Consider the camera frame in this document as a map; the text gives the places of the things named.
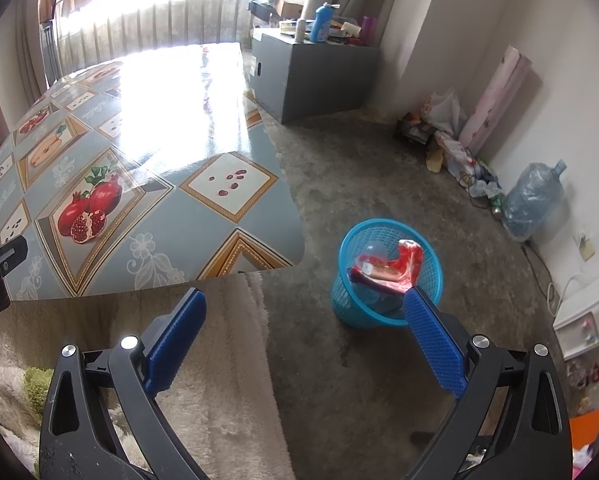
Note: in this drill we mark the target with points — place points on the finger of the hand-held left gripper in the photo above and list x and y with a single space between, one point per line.
9 257

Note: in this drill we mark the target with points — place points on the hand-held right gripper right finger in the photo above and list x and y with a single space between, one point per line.
434 345

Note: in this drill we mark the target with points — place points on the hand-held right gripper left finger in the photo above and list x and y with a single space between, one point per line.
177 340

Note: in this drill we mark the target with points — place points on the red printed plastic bag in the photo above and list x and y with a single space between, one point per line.
409 265

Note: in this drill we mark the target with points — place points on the blue plastic mesh basket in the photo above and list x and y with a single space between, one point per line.
344 305

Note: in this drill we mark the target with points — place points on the white fluffy blanket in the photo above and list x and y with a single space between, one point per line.
229 400

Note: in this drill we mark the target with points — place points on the green fuzzy cushion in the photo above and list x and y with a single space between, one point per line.
39 385

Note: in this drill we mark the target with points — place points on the fruit print tablecloth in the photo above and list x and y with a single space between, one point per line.
179 220

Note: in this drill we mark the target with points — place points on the white small appliance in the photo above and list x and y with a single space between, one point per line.
579 320

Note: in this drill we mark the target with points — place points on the large clear water jug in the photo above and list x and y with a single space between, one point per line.
529 200

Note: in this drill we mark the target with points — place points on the orange board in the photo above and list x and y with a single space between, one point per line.
587 427

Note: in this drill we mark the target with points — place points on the pile of mixed wrappers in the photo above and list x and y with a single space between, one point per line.
467 167

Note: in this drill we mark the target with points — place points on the pink cloth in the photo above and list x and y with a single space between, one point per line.
587 462

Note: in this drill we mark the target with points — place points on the dark snack box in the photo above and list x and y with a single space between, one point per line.
413 129

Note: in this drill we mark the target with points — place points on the white plastic bag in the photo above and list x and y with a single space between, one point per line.
442 110

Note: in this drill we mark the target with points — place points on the pink patterned roll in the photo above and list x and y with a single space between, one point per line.
499 95

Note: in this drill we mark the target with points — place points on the grey cabinet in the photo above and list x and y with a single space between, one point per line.
324 75

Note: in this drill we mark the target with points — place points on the grey slatted railing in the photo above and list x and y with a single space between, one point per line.
179 20

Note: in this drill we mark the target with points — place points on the purple cup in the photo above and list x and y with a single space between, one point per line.
369 27

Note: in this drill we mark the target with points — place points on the pile of small household items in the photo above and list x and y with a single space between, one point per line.
345 30

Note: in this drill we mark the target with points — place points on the black box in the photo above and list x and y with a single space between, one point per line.
259 12

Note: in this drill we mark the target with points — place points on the blue bottle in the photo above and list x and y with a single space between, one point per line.
323 22

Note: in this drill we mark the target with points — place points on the brown cardboard box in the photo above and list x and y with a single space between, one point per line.
289 8

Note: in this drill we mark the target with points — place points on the wall socket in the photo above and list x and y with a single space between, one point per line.
585 246

